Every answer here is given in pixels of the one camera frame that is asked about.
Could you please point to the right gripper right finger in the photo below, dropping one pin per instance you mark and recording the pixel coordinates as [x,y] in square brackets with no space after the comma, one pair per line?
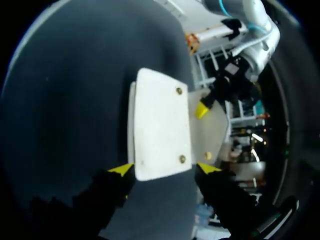
[222,192]

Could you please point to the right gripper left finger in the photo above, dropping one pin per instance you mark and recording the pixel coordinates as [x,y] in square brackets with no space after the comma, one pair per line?
[107,190]

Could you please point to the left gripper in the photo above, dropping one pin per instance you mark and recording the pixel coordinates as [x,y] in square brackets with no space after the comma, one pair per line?
[232,80]

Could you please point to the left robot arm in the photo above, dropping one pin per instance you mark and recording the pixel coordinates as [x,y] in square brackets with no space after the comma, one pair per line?
[252,22]

